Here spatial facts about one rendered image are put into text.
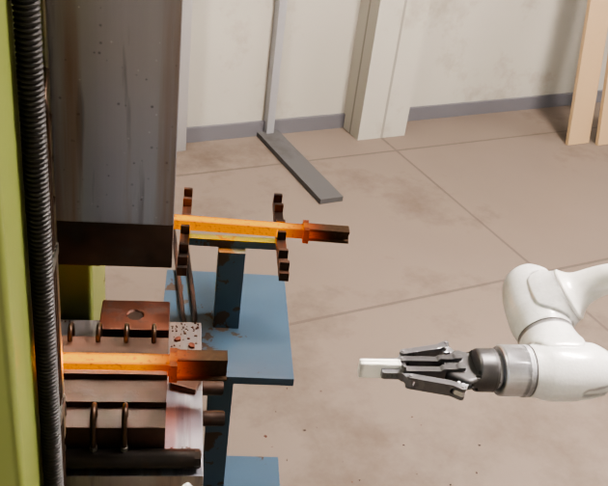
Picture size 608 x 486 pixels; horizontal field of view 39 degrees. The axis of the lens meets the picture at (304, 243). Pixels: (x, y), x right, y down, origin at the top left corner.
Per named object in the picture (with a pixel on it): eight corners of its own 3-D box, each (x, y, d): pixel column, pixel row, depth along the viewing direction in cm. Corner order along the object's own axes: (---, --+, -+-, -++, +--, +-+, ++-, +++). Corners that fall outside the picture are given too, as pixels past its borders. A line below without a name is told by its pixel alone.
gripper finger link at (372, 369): (398, 375, 144) (399, 378, 143) (357, 374, 142) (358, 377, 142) (400, 362, 142) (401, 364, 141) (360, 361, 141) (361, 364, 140)
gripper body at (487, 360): (497, 403, 144) (444, 403, 142) (483, 370, 151) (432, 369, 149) (508, 369, 140) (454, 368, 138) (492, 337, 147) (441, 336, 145)
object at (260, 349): (283, 282, 220) (284, 275, 219) (292, 386, 187) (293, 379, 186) (166, 276, 217) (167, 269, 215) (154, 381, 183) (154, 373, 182)
